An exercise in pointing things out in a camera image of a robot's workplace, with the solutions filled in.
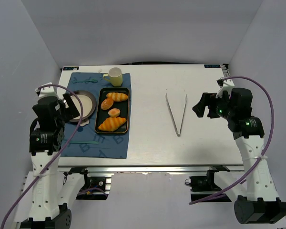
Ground glazed round bun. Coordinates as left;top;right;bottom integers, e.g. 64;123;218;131
101;98;114;110

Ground blue label sticker right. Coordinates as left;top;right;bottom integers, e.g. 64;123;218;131
204;64;221;69

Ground striped long bread roll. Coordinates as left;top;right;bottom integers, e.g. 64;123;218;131
106;92;128;102

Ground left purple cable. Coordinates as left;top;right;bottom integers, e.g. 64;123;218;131
0;83;84;229

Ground blue cloth placemat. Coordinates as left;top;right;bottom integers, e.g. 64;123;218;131
61;73;131;159

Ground small round orange bun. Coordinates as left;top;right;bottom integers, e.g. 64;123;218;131
108;108;121;117

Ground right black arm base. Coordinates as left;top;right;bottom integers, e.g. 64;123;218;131
184;166;235;203

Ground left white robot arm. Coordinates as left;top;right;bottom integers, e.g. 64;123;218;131
16;83;84;229

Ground blue label sticker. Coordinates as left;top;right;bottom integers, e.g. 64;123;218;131
204;64;221;69
62;66;79;71

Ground teal plastic knife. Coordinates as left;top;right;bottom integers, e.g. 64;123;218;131
69;141;99;145

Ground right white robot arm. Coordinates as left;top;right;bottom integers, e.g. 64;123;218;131
191;77;286;224

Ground black rectangular tray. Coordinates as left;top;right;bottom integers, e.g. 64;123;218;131
95;87;131;135

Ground metal tongs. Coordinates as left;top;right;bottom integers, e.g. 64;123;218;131
165;91;188;137

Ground pale yellow mug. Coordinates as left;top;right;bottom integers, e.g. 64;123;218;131
102;67;123;87

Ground blue label sticker left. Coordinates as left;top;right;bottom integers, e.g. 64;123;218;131
62;66;79;71

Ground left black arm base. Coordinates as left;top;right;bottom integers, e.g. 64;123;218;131
63;167;109;200

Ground teal plastic fork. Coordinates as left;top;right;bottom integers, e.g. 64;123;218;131
71;79;98;83

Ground large striped croissant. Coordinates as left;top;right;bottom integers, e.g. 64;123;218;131
98;117;126;132

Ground brown rimmed ceramic plate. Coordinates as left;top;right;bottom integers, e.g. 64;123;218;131
70;90;97;123

